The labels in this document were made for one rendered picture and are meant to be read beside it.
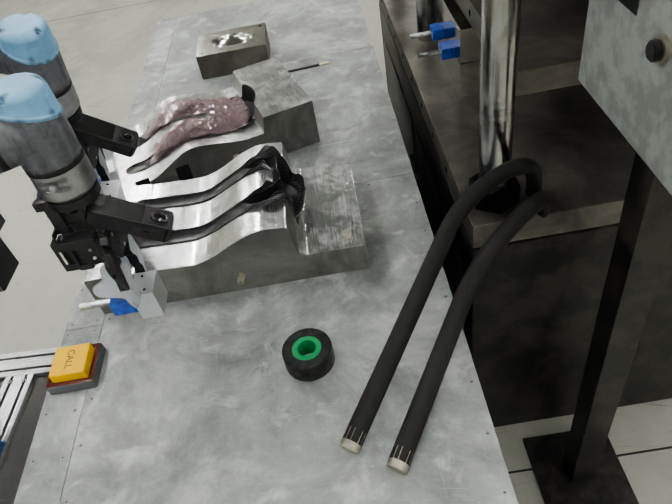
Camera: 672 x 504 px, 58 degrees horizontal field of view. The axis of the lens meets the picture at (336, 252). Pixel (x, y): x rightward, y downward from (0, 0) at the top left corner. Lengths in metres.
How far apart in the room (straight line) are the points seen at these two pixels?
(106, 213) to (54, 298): 1.76
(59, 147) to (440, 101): 1.00
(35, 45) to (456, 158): 0.83
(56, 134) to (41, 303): 1.85
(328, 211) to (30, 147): 0.55
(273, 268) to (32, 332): 1.57
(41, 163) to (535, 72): 0.80
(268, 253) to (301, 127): 0.43
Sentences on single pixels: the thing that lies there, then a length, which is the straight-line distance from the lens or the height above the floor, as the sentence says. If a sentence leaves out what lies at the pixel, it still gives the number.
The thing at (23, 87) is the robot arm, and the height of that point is 1.30.
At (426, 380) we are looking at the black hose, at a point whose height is 0.85.
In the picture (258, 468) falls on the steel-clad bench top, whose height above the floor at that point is 0.80.
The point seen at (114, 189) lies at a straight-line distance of 1.23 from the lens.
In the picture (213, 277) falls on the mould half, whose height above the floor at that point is 0.84.
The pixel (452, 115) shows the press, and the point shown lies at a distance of 1.50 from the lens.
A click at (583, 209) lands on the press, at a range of 1.25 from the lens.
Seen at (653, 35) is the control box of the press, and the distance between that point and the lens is 0.84.
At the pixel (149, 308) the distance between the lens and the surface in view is 0.98.
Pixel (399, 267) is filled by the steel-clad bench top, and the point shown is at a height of 0.80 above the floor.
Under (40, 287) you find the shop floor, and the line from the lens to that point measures 2.69.
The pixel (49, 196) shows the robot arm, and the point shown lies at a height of 1.17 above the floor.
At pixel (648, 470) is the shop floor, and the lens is 1.83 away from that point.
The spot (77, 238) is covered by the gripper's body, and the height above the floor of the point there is 1.09.
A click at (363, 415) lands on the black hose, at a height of 0.84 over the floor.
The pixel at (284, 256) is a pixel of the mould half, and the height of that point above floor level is 0.87.
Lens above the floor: 1.59
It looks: 44 degrees down
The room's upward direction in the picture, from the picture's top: 12 degrees counter-clockwise
